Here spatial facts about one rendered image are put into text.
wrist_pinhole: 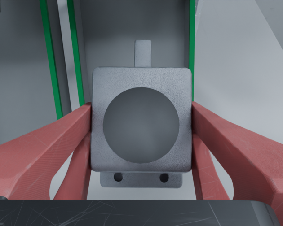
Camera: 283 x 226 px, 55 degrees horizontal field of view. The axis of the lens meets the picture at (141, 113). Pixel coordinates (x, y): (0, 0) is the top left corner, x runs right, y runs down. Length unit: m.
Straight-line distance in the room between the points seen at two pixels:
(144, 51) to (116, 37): 0.18
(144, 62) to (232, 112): 0.39
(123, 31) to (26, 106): 0.15
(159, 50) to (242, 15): 0.38
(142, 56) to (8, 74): 0.23
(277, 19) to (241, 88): 0.78
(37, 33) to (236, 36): 0.43
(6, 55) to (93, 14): 0.11
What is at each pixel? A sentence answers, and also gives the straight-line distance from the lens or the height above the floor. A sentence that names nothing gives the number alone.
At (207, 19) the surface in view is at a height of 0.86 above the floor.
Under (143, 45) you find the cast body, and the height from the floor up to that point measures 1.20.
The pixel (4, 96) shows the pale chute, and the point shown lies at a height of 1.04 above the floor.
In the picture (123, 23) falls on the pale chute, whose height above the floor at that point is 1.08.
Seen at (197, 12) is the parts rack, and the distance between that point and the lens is 0.42.
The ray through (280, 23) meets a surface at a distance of 1.36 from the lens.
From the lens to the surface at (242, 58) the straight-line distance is 0.61.
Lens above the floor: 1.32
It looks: 64 degrees down
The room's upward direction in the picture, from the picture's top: 4 degrees counter-clockwise
